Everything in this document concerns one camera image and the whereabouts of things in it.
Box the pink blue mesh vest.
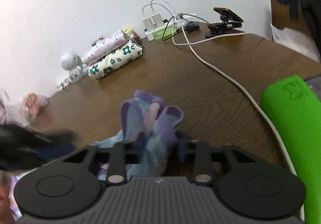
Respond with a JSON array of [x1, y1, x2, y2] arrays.
[[94, 89, 185, 182]]

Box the bright green mat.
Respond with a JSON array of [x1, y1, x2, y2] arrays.
[[259, 74, 321, 224]]

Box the black clamp phone holder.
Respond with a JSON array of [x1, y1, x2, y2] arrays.
[[204, 22, 243, 38]]

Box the white astronaut speaker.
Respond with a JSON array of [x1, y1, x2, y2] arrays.
[[61, 51, 85, 83]]

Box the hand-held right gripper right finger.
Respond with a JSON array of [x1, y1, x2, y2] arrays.
[[175, 139, 260, 186]]

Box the black cable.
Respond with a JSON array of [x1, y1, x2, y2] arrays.
[[162, 15, 176, 42]]

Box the pink floral folded cloth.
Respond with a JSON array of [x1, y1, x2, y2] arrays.
[[81, 29, 136, 64]]

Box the cream green-flower folded cloth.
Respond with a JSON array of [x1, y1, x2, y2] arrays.
[[87, 39, 143, 80]]

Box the smartphone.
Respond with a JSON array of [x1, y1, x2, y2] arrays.
[[213, 7, 244, 23]]

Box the black jacket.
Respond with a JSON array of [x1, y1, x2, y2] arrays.
[[290, 0, 321, 47]]

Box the thin white cable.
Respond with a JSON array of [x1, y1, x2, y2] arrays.
[[142, 0, 269, 46]]

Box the thick white cable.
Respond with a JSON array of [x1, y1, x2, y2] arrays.
[[173, 20, 305, 223]]

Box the white paper sheet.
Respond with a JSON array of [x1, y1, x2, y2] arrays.
[[270, 22, 321, 63]]

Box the white power strip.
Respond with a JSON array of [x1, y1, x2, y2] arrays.
[[144, 19, 187, 41]]

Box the black cable connector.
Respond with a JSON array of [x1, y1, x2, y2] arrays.
[[184, 21, 200, 32]]

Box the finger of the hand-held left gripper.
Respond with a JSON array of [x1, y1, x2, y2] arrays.
[[35, 129, 80, 162]]

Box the wooden chair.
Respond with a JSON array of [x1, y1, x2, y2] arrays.
[[268, 0, 321, 47]]

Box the green translucent box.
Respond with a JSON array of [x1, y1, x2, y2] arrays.
[[153, 25, 177, 40]]

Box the green white small box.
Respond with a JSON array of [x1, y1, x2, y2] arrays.
[[121, 27, 140, 39]]

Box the clear plastic snack bag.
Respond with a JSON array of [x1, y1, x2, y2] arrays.
[[21, 92, 50, 124]]

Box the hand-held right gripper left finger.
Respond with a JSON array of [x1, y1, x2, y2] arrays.
[[61, 142, 141, 186]]

